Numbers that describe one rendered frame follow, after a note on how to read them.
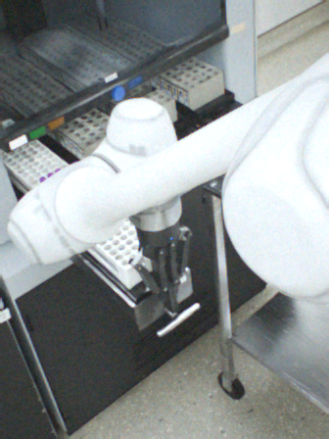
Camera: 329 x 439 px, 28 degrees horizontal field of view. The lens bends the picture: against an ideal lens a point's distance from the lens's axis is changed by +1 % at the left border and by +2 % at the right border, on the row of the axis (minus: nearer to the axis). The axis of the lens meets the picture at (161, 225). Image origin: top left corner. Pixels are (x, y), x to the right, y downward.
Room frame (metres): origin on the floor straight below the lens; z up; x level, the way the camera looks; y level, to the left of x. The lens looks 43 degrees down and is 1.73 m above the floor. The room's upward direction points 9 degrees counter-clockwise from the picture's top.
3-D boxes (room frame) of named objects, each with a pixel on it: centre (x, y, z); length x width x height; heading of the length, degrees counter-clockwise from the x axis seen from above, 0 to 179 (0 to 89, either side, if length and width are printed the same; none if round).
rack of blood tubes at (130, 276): (0.98, 0.12, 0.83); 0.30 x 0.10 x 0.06; 32
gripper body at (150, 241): (0.81, 0.01, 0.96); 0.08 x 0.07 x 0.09; 122
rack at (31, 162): (1.25, 0.28, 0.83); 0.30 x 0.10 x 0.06; 32
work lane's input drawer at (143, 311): (1.10, 0.19, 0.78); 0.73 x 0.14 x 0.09; 32
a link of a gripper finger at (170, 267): (0.82, 0.00, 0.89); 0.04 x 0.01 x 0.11; 32
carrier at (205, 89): (1.41, -0.16, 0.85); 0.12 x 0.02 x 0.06; 121
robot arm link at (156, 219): (0.81, 0.01, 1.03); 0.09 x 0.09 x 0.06
